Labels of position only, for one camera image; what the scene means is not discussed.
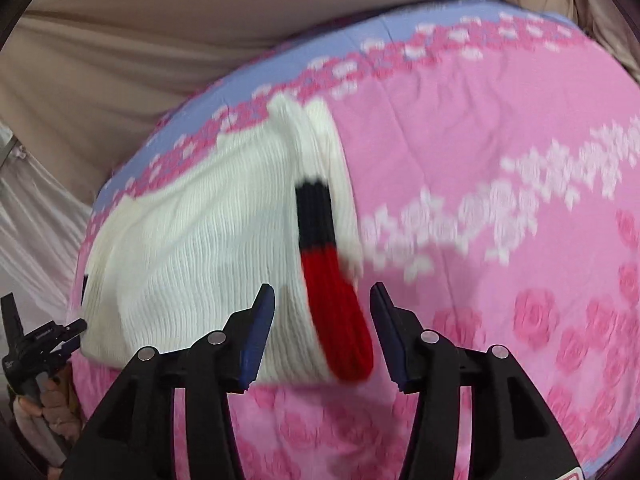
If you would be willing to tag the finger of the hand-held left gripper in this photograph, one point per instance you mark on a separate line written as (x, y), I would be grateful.
(74, 329)

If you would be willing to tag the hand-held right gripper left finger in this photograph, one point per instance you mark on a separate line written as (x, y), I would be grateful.
(257, 330)

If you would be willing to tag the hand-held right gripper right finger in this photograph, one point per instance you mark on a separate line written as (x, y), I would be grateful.
(387, 332)

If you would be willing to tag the white knit sweater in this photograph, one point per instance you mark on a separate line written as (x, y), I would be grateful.
(200, 270)

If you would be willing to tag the person's left hand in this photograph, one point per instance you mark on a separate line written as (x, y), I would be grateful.
(55, 405)

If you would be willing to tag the white sheer curtain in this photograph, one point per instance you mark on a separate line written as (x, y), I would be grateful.
(35, 230)

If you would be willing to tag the pink floral blanket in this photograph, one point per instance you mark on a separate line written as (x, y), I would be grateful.
(475, 210)

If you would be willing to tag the beige curtain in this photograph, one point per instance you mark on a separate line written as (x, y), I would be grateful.
(150, 60)

